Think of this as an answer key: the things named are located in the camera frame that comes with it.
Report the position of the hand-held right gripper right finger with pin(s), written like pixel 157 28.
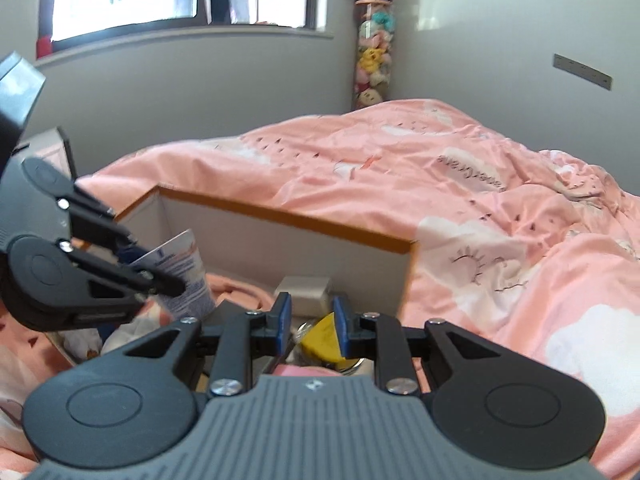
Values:
pixel 340 327

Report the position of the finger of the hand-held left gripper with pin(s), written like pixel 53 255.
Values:
pixel 160 284
pixel 100 227

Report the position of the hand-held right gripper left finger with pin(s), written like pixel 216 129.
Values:
pixel 284 325

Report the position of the yellow triangular object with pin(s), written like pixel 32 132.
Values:
pixel 322 340

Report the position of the white printed tube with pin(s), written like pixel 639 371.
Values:
pixel 187 265

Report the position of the small gold box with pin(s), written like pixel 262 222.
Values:
pixel 305 295

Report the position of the orange cardboard box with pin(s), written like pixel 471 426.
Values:
pixel 300 250

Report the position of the shiny metal object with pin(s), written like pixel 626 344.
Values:
pixel 352 366

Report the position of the white and blue plush toy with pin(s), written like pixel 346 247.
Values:
pixel 82 342

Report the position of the white nightstand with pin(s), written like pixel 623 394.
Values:
pixel 47 150

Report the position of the red cloth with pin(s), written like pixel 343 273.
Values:
pixel 44 47

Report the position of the pink printed blanket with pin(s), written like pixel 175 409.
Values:
pixel 500 200

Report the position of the clear tube of plush toys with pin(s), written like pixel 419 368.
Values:
pixel 372 60

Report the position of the grey wall plate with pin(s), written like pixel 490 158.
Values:
pixel 582 71

